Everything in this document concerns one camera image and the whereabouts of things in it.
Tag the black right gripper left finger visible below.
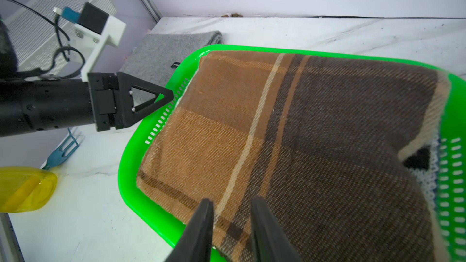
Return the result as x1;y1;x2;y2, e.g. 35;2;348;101
166;198;214;262

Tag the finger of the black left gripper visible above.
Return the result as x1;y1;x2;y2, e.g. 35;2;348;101
115;72;174;129

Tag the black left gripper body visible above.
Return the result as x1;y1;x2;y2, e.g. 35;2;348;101
1;73;120;137

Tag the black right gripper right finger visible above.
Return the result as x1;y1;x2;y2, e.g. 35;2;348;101
251;196;302;262

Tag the grey scarf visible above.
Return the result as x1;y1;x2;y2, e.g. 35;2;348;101
120;31;223;87

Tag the brown plaid scarf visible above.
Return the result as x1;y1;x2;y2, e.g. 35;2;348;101
136;50;452;262

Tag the smiley face scarf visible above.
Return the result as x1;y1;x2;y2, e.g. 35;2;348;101
403;134;440;212

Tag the green plastic basket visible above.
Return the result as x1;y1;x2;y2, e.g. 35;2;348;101
117;44;466;262

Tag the blue plastic rake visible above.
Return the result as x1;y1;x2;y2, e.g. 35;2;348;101
42;128;80;171

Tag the yellow spray bottle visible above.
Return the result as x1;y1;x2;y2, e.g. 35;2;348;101
1;166;58;213

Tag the white wire wall shelf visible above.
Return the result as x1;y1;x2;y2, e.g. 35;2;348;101
1;0;117;74

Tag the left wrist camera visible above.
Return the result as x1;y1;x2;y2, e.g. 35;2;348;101
53;2;127;82

